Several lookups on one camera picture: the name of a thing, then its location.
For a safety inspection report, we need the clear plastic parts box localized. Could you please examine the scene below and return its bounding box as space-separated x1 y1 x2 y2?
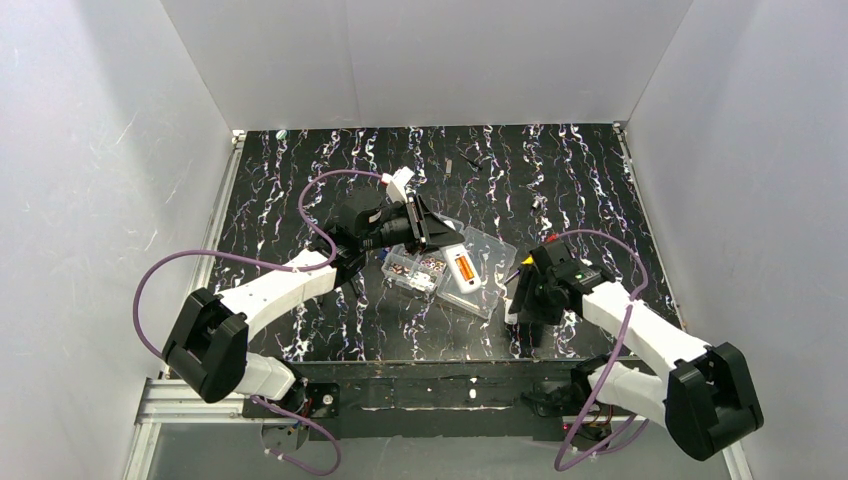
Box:
381 216 517 320

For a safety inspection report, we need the yellow handled screwdriver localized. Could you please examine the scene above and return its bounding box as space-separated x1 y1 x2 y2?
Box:
503 256 534 285

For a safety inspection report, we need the orange battery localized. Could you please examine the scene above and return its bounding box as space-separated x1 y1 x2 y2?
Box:
455 255 474 282
456 255 476 282

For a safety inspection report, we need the white remote control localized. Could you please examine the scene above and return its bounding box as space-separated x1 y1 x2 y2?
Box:
440 244 482 294

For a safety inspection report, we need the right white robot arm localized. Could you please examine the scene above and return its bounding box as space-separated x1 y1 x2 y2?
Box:
508 238 764 461

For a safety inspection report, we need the aluminium frame rail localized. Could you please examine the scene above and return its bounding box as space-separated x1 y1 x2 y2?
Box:
135 379 244 425

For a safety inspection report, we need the purple cable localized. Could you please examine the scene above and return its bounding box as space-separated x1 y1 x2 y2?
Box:
132 170 389 478
553 229 651 473

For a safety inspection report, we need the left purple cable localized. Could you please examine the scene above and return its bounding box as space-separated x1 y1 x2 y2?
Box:
132 170 389 478

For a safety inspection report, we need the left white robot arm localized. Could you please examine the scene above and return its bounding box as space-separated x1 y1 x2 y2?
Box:
162 188 465 403

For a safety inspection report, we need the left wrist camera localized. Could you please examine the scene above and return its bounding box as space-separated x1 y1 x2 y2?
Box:
380 167 415 204

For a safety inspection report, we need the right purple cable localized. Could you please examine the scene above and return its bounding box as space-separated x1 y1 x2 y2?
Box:
553 229 651 473

